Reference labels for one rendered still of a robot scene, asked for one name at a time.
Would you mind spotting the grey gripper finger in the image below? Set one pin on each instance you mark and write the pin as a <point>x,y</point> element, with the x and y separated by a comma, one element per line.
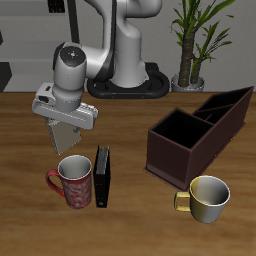
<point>50,121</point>
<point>76,129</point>

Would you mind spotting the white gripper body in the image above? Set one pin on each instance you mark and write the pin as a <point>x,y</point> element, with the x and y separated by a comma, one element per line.
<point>71,117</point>

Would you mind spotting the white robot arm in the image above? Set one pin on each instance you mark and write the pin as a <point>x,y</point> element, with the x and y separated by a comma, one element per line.
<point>128,50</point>

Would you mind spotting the pale yellow book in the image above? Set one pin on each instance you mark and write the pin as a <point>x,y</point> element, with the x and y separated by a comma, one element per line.
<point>65,138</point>

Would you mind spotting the black book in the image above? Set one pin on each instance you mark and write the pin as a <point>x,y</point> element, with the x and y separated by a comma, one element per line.
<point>101,173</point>

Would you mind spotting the dark brown desk caddy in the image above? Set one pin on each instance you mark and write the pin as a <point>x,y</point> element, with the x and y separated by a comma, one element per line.
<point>173,156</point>

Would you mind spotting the red patterned mug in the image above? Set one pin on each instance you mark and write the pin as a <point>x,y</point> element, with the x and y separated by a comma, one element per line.
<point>76,186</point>

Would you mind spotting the green pot plant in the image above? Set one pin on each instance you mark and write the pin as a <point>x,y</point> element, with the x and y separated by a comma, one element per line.
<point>187,50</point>

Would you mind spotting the yellow and white mug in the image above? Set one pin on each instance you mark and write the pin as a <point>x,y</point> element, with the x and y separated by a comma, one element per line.
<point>206,200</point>

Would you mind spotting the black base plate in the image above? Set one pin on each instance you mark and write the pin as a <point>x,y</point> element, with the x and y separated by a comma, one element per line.
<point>156,88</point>

